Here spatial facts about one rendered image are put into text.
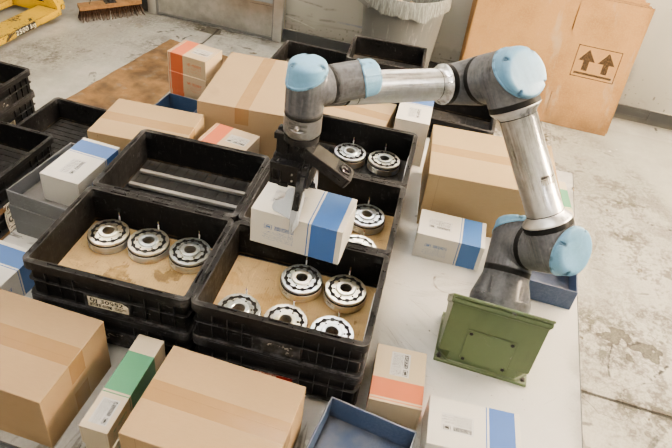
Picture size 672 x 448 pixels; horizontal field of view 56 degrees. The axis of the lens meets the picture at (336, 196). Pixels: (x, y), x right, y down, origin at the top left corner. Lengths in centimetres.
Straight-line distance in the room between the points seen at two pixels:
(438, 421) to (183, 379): 55
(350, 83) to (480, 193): 86
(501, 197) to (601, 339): 115
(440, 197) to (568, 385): 65
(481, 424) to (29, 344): 97
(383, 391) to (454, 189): 73
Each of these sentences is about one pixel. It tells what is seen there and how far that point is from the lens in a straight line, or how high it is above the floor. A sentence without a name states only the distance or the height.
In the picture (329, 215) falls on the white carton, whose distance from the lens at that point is 132.
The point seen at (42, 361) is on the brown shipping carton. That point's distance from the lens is 145.
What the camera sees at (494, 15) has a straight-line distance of 424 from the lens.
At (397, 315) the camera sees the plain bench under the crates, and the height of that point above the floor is 70.
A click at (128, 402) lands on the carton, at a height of 81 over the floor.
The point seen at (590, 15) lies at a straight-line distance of 427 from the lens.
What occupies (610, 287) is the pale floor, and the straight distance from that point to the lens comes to 322.
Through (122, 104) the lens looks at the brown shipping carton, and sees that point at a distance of 223.
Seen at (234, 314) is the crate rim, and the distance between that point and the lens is 138.
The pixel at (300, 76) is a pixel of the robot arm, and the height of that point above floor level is 145.
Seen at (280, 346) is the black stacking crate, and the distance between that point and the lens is 142.
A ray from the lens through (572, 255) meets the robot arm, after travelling 151.
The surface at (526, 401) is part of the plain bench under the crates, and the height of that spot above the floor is 70.
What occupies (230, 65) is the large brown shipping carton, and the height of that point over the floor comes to 90.
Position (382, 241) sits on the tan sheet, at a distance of 174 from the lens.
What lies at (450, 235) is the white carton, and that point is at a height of 79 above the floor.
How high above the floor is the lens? 197
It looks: 37 degrees down
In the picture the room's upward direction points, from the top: 8 degrees clockwise
